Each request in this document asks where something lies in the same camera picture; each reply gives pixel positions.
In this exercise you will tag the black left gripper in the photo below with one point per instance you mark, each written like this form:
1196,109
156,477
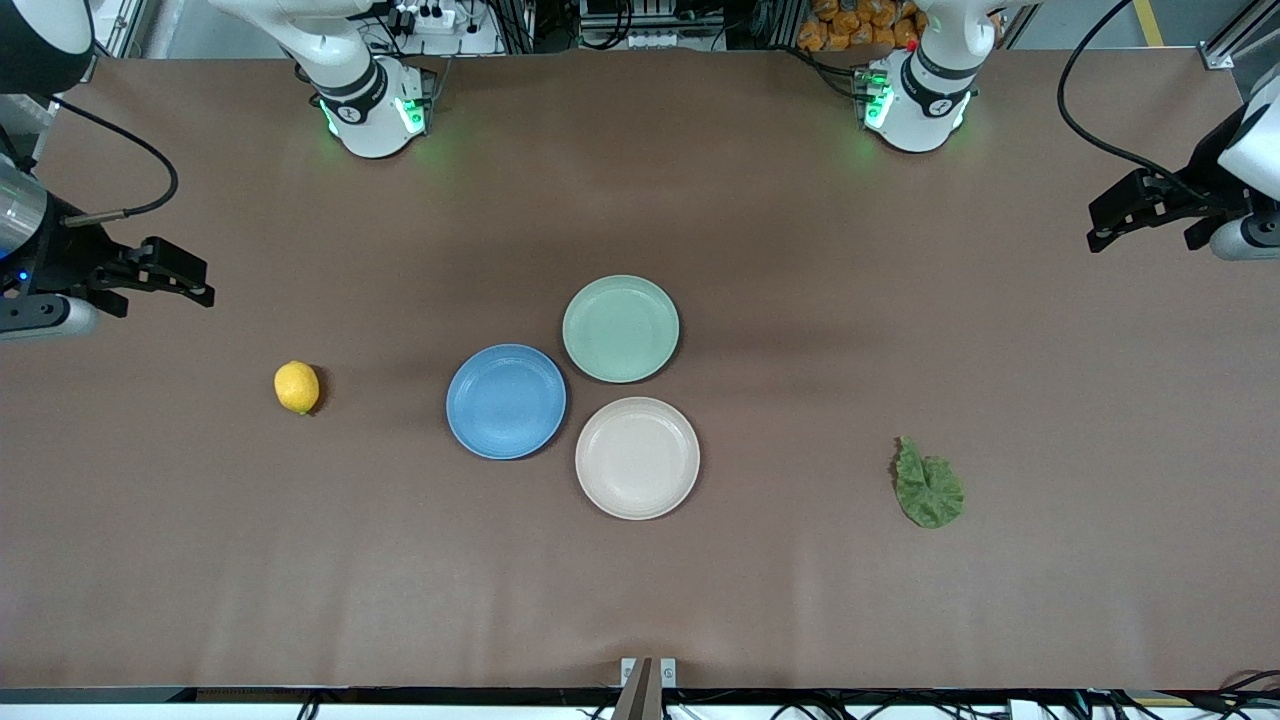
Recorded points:
1207,180

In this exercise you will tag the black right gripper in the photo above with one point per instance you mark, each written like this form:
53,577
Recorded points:
70,256

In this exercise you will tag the yellow lemon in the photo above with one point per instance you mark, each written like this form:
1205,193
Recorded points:
297,387

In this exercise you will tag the green lettuce leaf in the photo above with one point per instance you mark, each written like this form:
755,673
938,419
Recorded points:
928,490

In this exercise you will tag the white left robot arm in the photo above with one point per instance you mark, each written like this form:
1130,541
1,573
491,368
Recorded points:
915,112

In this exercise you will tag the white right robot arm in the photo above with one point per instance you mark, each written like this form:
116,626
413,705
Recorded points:
372,112

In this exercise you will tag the orange snack bag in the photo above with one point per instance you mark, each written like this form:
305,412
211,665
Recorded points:
850,22

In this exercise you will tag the blue plate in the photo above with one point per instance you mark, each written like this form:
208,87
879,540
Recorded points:
506,402

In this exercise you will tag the white power strip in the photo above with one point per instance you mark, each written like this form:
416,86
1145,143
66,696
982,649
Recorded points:
425,18

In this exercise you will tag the green plate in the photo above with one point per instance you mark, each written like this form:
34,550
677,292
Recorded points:
620,329

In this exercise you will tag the white plate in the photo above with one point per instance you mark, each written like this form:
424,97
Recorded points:
637,458

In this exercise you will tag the white rack equipment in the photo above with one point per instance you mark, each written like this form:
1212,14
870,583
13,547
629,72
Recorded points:
632,22

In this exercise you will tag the aluminium frame profile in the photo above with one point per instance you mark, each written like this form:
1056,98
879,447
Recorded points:
1240,35

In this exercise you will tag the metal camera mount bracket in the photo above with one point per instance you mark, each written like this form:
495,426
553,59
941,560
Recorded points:
648,675

